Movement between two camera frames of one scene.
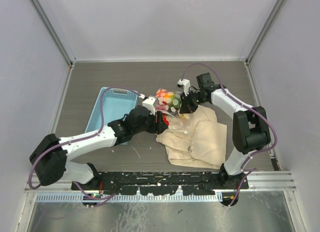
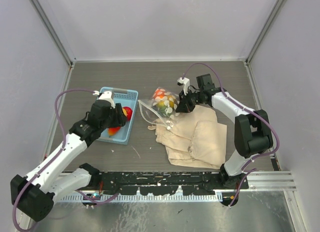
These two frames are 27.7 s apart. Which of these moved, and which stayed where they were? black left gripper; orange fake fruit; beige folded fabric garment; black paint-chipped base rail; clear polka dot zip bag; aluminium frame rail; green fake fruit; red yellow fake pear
Moved: black left gripper; green fake fruit; clear polka dot zip bag; red yellow fake pear
Stayed: aluminium frame rail; beige folded fabric garment; black paint-chipped base rail; orange fake fruit
